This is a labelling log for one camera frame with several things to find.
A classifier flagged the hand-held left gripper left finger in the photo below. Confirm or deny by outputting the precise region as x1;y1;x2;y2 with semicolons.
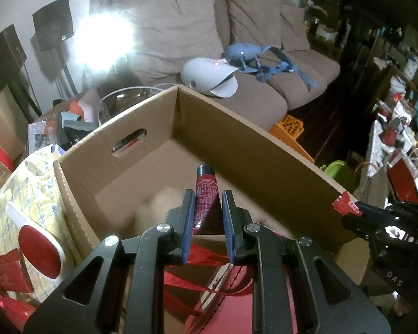
24;188;196;334

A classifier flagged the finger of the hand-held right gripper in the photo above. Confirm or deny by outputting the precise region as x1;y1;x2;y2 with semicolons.
339;202;399;240

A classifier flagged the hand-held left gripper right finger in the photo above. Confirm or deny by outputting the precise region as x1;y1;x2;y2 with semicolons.
222;190;392;334

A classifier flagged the red snack packet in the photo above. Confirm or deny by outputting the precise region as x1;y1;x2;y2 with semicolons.
332;191;363;217

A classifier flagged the red tube black cap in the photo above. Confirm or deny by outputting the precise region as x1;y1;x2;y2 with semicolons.
194;165;217;236

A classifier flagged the large cardboard box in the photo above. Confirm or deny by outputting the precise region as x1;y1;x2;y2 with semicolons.
53;84;367;334

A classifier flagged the white red lint brush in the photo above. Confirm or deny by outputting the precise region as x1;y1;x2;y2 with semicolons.
5;200;69;281

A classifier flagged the red tea tin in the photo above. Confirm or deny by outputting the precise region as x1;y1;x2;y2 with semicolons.
0;296;37;334

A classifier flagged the red glossy gift bag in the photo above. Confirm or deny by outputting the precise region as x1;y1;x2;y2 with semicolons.
387;156;418;203

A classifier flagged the green plastic container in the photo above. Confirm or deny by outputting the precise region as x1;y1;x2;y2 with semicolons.
320;160;356;189

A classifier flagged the orange plastic crate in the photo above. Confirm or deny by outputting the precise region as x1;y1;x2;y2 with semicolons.
269;115;306;140

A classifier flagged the white domed device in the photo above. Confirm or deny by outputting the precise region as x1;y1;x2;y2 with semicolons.
180;58;238;99

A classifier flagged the cluttered side table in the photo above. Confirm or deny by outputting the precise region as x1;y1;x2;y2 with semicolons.
27;90;154;154

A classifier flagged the brown sofa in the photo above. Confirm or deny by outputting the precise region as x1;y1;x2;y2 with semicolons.
90;0;342;112

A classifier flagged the yellow checked tablecloth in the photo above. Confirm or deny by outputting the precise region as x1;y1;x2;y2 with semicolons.
0;145;85;307

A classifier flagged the red envelope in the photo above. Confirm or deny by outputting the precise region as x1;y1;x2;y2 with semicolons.
0;250;34;293

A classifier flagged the cluttered dark shelf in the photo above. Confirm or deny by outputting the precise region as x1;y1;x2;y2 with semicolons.
300;0;418;78

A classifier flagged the large brown sofa cushion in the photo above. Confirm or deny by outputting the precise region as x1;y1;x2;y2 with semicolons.
106;0;224;81

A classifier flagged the small brown sofa cushion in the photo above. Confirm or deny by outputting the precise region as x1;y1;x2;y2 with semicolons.
280;5;313;51

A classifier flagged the bright lamp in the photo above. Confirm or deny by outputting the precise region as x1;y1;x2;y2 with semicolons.
74;12;136;74

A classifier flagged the medium brown sofa cushion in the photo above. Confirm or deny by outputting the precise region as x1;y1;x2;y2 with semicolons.
226;0;283;48

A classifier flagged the brown cardboard carton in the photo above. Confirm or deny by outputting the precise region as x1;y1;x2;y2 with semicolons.
0;87;26;168

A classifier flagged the black speaker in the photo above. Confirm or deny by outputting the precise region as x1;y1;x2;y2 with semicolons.
32;0;75;51
0;24;27;90

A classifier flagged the white cable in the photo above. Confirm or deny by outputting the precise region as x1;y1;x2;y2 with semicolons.
97;83;175;123

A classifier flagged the blue strapped device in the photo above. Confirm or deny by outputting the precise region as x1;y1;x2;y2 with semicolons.
225;43;316;90

